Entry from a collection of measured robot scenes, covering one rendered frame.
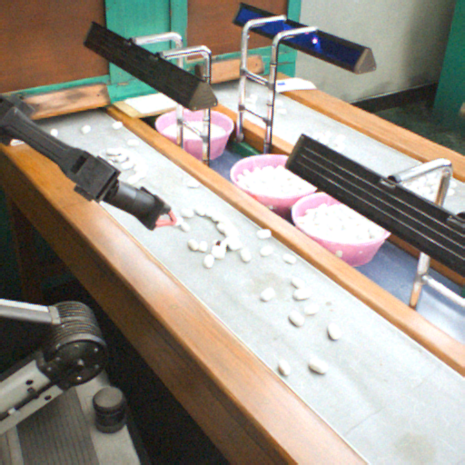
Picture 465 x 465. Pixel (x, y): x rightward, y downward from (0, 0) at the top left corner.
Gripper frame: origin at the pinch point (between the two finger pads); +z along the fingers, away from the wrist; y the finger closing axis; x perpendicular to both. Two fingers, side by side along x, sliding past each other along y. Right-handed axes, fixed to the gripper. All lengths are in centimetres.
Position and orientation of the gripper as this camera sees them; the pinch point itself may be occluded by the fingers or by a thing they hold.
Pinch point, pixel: (173, 221)
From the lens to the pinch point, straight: 145.8
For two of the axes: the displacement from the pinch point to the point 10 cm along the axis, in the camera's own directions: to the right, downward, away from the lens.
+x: -5.5, 8.3, 0.9
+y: -5.7, -4.6, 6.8
